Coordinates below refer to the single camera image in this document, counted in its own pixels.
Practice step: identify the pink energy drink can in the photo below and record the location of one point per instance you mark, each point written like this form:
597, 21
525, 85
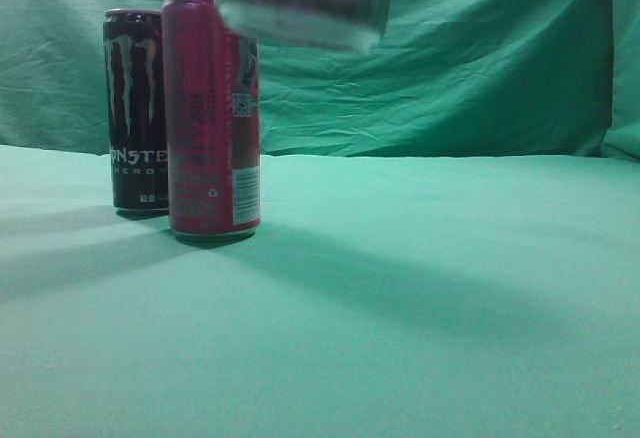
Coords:
211, 80

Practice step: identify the green table cloth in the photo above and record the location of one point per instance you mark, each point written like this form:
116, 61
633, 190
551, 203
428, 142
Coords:
380, 297

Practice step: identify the green backdrop cloth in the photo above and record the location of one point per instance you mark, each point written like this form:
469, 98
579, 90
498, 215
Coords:
450, 78

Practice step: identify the black Monster energy can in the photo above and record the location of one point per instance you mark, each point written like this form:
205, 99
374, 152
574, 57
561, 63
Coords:
133, 55

